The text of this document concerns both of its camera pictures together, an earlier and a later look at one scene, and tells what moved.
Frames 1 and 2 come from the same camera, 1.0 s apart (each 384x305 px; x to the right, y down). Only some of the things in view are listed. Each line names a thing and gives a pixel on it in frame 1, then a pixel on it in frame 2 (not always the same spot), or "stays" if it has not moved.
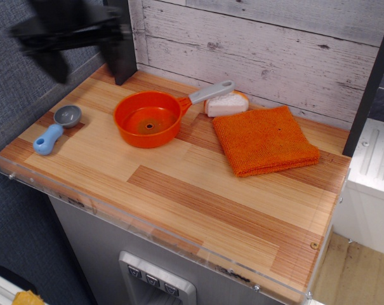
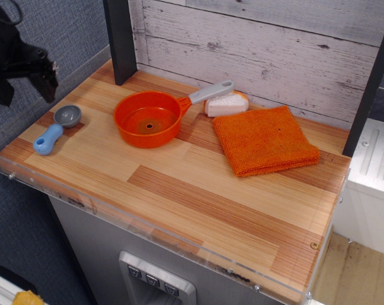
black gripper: (51, 26) → (9, 57)
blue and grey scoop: (66, 116) stays
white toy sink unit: (365, 213) stays
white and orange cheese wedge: (232, 102) stays
